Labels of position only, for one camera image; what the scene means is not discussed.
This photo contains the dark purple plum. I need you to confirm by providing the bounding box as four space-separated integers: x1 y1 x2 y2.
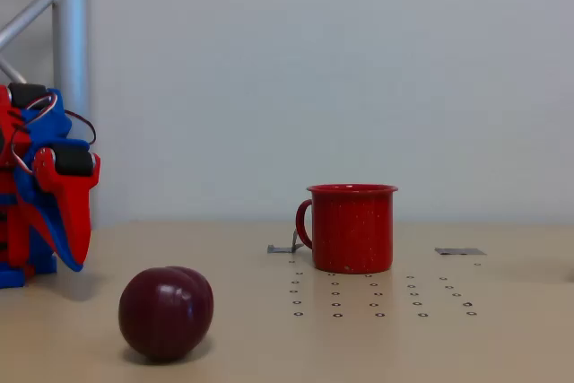
117 265 215 362

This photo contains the red speckled enamel mug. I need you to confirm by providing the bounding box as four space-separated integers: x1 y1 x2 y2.
295 183 399 274

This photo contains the flat grey metal plate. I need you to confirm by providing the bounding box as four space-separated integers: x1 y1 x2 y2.
434 247 487 257

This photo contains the red white black servo cable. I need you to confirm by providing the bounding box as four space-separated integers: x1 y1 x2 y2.
8 91 98 176

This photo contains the silver metal tube frame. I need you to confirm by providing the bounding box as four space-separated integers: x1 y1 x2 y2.
0 0 93 151

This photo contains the small grey metal bracket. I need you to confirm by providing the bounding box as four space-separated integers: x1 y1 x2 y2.
266 230 304 255

